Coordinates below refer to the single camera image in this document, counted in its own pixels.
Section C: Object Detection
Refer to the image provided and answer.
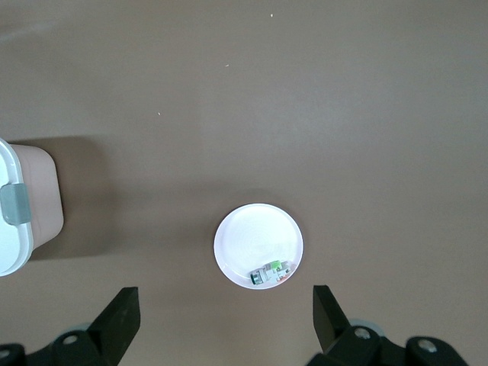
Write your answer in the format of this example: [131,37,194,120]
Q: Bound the green push button switch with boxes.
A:
[248,258,293,286]

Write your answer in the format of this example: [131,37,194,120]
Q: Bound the white lidded storage box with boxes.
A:
[0,136,65,278]

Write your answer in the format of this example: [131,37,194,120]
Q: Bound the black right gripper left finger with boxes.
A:
[51,286,144,366]

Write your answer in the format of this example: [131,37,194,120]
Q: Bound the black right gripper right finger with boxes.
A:
[308,284,382,366]

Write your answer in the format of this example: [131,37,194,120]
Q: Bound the pink round plate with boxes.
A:
[213,203,304,290]

